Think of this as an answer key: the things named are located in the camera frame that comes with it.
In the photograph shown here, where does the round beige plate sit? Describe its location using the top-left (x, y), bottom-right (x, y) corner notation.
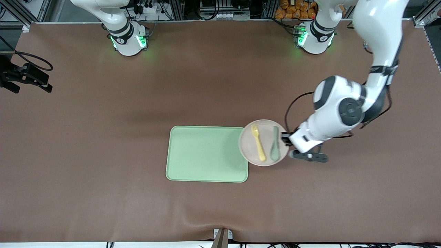
top-left (238, 119), bottom-right (290, 167)

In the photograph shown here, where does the yellow plastic fork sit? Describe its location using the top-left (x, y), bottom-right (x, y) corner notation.
top-left (251, 124), bottom-right (267, 162)

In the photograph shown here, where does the light green rectangular tray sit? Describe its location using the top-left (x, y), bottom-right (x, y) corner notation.
top-left (166, 126), bottom-right (248, 183)

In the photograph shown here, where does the aluminium frame rail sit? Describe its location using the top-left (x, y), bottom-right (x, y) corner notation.
top-left (412, 0), bottom-right (441, 28)
top-left (0, 0), bottom-right (49, 32)

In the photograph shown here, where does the metal table edge bracket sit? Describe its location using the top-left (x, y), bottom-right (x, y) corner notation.
top-left (213, 228), bottom-right (233, 248)

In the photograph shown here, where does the brown table cover mat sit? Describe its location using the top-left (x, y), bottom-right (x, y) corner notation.
top-left (0, 20), bottom-right (441, 244)

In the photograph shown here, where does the pale green plastic spoon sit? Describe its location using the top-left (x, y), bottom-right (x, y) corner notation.
top-left (270, 126), bottom-right (280, 162)

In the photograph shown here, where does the white power strip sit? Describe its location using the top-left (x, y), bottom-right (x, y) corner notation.
top-left (135, 0), bottom-right (163, 15)

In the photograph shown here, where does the orange snack pile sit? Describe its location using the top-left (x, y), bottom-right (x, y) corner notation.
top-left (275, 0), bottom-right (317, 20)

